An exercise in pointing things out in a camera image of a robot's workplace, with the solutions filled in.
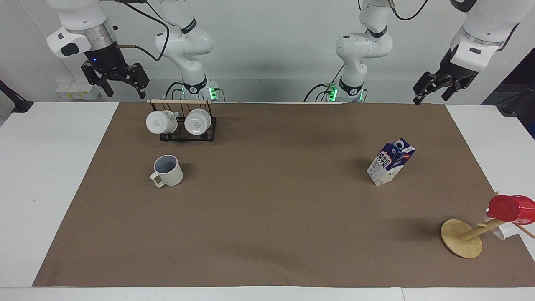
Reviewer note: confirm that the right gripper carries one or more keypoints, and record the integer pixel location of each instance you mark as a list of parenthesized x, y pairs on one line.
[(106, 60)]

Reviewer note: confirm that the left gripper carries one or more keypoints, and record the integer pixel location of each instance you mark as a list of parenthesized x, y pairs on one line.
[(457, 76)]

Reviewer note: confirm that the blue and white milk carton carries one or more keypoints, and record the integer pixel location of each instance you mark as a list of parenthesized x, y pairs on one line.
[(388, 165)]

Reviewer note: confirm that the red cup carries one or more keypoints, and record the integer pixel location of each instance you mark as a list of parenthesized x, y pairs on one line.
[(512, 209)]

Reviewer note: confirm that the white cup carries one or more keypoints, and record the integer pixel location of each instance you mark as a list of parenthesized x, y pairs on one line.
[(503, 229)]

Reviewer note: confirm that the white socket box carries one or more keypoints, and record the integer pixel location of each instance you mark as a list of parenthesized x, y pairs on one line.
[(77, 90)]

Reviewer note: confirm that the white mug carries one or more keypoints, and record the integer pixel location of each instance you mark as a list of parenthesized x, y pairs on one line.
[(196, 122), (158, 122)]

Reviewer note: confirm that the black mug rack wooden bar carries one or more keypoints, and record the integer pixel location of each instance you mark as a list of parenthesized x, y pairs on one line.
[(180, 125)]

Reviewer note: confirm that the black stand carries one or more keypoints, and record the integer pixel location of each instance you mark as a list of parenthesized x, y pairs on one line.
[(518, 96), (14, 102)]

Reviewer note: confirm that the cream mug with grey inside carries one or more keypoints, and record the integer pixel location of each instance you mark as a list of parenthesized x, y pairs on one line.
[(171, 173)]

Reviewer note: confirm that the wooden mug tree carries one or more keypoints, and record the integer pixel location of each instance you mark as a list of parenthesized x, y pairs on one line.
[(459, 238)]

